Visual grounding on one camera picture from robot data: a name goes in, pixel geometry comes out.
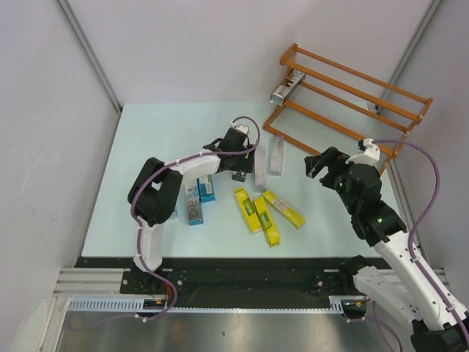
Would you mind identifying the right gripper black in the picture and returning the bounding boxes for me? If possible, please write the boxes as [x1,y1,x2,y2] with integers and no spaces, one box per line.
[304,146,359,214]

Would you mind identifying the silver black R&O charcoal box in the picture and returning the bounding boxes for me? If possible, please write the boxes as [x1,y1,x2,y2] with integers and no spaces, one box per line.
[270,70,306,106]

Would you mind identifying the blue toothpaste box with barcode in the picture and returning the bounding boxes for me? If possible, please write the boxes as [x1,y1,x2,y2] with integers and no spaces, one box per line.
[198,175,215,203]

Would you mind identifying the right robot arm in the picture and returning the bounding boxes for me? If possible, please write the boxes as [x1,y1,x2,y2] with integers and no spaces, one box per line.
[304,144,468,351]

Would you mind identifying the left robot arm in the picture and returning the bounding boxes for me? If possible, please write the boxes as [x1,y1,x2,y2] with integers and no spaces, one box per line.
[128,125,257,293]

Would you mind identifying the orange wooden shelf rack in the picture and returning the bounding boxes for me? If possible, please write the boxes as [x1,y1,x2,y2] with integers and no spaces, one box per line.
[263,43,433,172]

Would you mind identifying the lilac text-side toothpaste box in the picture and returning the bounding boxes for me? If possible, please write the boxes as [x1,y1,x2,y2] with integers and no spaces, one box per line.
[254,148,267,193]

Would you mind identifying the lilac Protefix toothpaste box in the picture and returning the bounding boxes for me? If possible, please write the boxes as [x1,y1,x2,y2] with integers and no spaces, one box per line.
[269,135,284,176]

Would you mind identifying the yellow Curaprox box right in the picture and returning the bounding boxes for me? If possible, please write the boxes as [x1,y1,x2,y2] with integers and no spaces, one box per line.
[262,189,306,230]

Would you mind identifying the yellow curaprox box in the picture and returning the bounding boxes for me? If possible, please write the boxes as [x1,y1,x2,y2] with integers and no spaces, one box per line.
[234,187,262,234]
[254,197,281,247]
[262,189,306,230]

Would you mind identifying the yellow Curaprox box middle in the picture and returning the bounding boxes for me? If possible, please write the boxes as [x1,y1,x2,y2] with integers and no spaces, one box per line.
[254,197,281,247]

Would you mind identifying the yellow Curaprox box left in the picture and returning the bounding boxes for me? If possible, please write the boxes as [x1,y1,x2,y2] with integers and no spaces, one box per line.
[234,187,262,234]

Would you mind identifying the white blue R&O box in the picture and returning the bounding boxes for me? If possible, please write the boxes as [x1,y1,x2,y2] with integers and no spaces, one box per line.
[185,179,204,226]

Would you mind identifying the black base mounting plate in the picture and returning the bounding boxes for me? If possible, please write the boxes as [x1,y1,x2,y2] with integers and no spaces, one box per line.
[75,256,395,305]

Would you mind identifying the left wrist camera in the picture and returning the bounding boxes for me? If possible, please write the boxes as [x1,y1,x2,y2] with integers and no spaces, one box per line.
[230,123,249,136]

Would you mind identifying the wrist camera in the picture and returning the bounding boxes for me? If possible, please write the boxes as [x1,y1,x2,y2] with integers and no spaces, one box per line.
[230,123,249,136]
[345,139,380,166]

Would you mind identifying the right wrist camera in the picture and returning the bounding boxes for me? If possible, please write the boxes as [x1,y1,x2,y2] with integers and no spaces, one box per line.
[345,139,380,166]

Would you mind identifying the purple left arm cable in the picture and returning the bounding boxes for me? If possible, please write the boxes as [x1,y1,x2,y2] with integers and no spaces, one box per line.
[130,116,261,257]

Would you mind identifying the aluminium frame rail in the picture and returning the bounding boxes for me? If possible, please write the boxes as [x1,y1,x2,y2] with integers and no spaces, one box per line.
[54,267,133,298]

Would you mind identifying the white slotted cable duct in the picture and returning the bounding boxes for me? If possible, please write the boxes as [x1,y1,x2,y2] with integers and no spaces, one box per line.
[68,297,166,312]

